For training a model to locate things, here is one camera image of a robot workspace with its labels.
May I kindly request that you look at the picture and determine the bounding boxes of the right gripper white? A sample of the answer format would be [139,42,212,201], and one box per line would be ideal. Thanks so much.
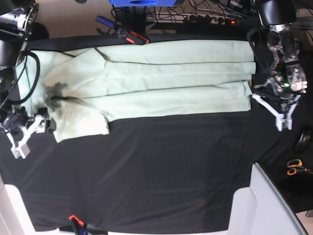
[6,107,56,159]

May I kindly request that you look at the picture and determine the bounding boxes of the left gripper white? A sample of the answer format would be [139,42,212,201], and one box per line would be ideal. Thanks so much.
[250,94,301,131]

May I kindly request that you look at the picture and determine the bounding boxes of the light green T-shirt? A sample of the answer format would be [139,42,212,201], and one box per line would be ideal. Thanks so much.
[24,40,256,142]

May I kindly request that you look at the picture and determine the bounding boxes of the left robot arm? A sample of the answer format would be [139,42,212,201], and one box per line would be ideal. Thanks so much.
[247,0,308,131]

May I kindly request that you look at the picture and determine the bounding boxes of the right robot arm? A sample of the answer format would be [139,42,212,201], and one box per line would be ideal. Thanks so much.
[0,0,56,159]

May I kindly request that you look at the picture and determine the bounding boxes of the black round object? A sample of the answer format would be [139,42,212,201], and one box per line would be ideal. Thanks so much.
[293,129,313,154]

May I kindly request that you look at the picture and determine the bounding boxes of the white chair right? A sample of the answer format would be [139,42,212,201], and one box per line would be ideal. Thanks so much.
[227,163,307,235]

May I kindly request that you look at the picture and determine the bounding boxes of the white chair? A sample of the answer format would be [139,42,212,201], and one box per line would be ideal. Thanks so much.
[0,179,60,235]
[227,163,307,235]

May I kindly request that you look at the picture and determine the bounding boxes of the white chair left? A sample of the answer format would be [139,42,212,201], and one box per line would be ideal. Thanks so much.
[0,179,60,235]

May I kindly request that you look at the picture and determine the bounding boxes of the red blue clamp bottom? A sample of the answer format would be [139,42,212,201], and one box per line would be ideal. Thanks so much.
[59,214,108,235]

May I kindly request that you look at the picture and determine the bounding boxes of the red black clamp top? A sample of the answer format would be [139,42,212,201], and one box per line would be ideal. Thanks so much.
[117,28,149,46]

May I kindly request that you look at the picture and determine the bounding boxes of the blue box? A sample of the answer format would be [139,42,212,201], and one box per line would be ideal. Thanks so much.
[109,0,176,7]

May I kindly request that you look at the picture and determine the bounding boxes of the white power strip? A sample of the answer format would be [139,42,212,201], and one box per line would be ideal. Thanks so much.
[183,14,237,25]

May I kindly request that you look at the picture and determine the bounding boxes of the orange handled scissors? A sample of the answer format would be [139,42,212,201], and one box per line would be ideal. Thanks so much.
[287,159,313,176]

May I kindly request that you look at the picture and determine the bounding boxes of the blue handled tool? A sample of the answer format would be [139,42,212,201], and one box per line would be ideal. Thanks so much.
[95,16,115,28]

